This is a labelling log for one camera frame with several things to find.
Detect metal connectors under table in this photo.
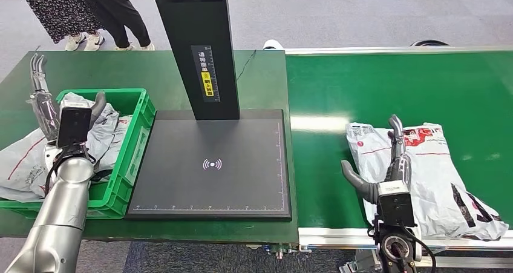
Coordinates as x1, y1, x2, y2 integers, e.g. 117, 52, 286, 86
264, 243, 312, 262

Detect black scanner base plate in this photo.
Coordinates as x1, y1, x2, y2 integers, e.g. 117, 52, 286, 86
125, 109, 293, 222

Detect green plastic crate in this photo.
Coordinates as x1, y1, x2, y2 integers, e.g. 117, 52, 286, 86
0, 88, 156, 220

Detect black yellow column label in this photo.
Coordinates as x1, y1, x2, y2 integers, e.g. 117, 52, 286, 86
190, 45, 221, 104

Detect white mailer red black print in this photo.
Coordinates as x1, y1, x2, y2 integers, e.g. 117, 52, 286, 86
345, 122, 510, 242

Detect black scanner column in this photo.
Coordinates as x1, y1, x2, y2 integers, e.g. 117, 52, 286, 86
148, 0, 240, 122

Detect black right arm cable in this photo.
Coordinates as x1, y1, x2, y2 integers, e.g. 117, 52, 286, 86
399, 223, 437, 273

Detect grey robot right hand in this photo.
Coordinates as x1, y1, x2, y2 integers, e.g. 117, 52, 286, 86
341, 114, 413, 205

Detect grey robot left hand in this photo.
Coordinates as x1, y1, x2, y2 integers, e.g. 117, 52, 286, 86
25, 53, 107, 142

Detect crumpled white poly mailer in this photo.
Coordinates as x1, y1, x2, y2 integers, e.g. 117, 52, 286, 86
86, 114, 133, 172

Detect person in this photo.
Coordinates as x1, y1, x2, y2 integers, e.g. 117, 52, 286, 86
15, 0, 106, 51
72, 0, 156, 51

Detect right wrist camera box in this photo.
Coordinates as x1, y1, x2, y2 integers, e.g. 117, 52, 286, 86
376, 180, 417, 228

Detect green conveyor belt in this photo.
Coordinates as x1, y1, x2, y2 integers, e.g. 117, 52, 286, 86
285, 51, 513, 232

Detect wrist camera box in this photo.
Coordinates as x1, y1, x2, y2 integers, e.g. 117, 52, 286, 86
56, 107, 93, 150
376, 180, 417, 228

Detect white mailer with red print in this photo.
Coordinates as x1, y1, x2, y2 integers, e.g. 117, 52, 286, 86
0, 91, 121, 203

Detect white round object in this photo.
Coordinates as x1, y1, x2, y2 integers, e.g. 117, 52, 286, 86
262, 39, 286, 51

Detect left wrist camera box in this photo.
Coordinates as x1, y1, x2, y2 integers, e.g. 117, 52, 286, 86
56, 107, 93, 150

